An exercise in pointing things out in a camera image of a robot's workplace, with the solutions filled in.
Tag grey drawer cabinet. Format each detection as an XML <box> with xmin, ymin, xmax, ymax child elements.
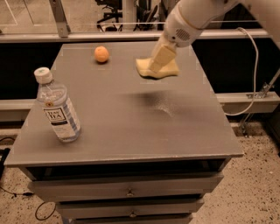
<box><xmin>6</xmin><ymin>42</ymin><xmax>242</xmax><ymax>224</ymax></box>

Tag metal window rail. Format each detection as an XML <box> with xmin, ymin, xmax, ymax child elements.
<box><xmin>0</xmin><ymin>27</ymin><xmax>270</xmax><ymax>44</ymax></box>

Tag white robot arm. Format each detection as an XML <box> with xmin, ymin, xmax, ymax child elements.
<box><xmin>148</xmin><ymin>0</ymin><xmax>280</xmax><ymax>73</ymax></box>

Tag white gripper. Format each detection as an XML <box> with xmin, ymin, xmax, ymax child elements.
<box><xmin>148</xmin><ymin>3</ymin><xmax>205</xmax><ymax>73</ymax></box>

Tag yellow sponge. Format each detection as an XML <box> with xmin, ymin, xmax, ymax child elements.
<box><xmin>136</xmin><ymin>58</ymin><xmax>179</xmax><ymax>80</ymax></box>

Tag black office chair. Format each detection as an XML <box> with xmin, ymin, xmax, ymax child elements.
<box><xmin>95</xmin><ymin>0</ymin><xmax>123</xmax><ymax>32</ymax></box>

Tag white cable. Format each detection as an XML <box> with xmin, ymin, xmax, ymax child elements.
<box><xmin>223</xmin><ymin>26</ymin><xmax>260</xmax><ymax>117</ymax></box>

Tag black floor cable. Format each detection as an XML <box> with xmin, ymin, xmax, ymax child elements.
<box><xmin>0</xmin><ymin>136</ymin><xmax>57</xmax><ymax>221</ymax></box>

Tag clear tea bottle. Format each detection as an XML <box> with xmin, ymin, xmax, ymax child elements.
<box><xmin>34</xmin><ymin>67</ymin><xmax>81</xmax><ymax>143</ymax></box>

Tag orange fruit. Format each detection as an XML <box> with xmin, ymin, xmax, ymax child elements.
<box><xmin>94</xmin><ymin>46</ymin><xmax>109</xmax><ymax>63</ymax></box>

